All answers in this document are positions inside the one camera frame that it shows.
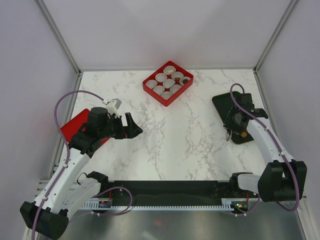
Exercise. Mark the white cable duct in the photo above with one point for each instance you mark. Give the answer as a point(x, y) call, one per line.
point(223, 205)

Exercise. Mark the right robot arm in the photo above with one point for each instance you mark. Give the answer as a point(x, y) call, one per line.
point(283, 178)

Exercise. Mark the metal tongs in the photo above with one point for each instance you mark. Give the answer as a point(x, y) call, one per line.
point(229, 123)

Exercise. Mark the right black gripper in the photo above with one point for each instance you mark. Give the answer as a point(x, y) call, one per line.
point(229, 124)

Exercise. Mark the red box lid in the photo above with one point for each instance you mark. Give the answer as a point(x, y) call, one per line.
point(75, 125)

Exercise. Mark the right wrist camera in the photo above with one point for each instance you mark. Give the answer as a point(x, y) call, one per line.
point(245, 100)

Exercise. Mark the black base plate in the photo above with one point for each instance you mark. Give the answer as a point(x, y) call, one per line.
point(178, 192)

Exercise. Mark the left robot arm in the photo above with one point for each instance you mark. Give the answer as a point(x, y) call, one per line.
point(50, 212)

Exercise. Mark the red chocolate box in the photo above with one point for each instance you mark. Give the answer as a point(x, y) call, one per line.
point(162, 86)

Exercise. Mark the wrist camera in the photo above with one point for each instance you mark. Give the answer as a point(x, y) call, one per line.
point(113, 105)
point(245, 100)

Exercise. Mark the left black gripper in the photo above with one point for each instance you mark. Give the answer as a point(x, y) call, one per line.
point(130, 131)

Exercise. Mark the dark green tray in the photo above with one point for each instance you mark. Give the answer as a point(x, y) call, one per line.
point(223, 103)

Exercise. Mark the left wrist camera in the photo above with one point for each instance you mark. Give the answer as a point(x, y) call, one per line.
point(113, 105)

